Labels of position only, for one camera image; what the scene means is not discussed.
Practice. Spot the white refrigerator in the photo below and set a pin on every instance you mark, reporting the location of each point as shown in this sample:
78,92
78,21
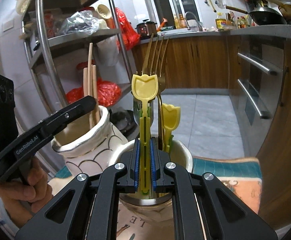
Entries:
29,109

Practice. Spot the person left hand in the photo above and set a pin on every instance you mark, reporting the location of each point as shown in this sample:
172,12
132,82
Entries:
22,201

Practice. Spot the black wok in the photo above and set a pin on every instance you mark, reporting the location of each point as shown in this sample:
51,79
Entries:
262,15

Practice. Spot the kitchen faucet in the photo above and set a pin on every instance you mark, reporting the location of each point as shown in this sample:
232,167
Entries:
192,22

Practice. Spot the hanging red plastic bag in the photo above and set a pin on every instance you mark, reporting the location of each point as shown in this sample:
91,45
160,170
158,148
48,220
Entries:
130,37

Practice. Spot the metal shelf rack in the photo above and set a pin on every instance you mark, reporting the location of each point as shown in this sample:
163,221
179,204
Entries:
48,77

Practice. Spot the built-in oven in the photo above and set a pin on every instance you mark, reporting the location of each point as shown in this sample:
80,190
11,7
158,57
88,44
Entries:
257,87

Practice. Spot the wooden chopstick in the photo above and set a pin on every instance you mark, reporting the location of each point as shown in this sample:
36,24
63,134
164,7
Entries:
91,121
85,81
97,115

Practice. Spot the gold slim fork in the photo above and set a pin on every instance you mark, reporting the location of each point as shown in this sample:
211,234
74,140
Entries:
154,64

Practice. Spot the clear plastic bag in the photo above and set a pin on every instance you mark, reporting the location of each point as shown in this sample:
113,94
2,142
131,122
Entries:
80,22

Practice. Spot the yellow tulip plastic utensil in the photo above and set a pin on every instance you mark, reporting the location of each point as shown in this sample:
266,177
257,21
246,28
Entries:
171,118
145,89

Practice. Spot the floral ceramic utensil holder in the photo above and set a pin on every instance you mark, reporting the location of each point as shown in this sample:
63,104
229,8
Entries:
92,150

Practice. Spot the large silver fork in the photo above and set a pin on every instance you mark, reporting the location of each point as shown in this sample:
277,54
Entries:
137,107

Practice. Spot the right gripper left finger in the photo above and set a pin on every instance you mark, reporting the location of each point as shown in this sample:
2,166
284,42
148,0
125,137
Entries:
87,207

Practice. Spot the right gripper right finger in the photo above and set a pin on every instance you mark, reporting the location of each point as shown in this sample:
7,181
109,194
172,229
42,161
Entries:
203,207

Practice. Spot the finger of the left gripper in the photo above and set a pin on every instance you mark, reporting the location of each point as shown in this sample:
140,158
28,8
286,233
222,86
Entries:
59,120

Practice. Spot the yellow oil bottle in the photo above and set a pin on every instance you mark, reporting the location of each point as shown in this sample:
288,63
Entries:
220,21

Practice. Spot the patterned teal table cloth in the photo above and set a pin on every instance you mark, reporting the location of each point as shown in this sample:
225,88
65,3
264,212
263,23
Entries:
203,207

